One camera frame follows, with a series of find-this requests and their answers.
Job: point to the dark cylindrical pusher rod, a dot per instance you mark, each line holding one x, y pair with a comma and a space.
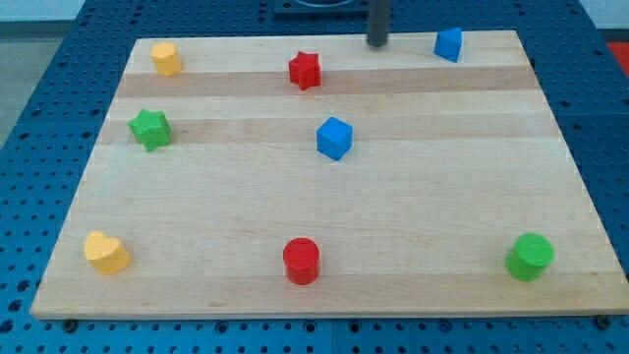
378, 23

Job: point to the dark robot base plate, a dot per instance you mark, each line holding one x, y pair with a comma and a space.
285, 8

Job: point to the wooden board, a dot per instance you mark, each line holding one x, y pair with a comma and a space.
450, 164

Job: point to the green cylinder block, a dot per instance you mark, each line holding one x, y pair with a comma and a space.
529, 257

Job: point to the yellow hexagon block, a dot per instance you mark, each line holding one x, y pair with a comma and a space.
166, 59

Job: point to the red star block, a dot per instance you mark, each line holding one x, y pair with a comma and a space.
304, 70

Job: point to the yellow heart block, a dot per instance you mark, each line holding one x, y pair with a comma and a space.
108, 255

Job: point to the blue cube block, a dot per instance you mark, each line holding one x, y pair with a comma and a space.
334, 138

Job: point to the red cylinder block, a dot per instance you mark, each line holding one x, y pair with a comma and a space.
301, 258

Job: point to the blue triangle block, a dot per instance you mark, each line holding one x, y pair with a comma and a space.
448, 44

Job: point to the green star block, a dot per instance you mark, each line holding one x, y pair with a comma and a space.
151, 129

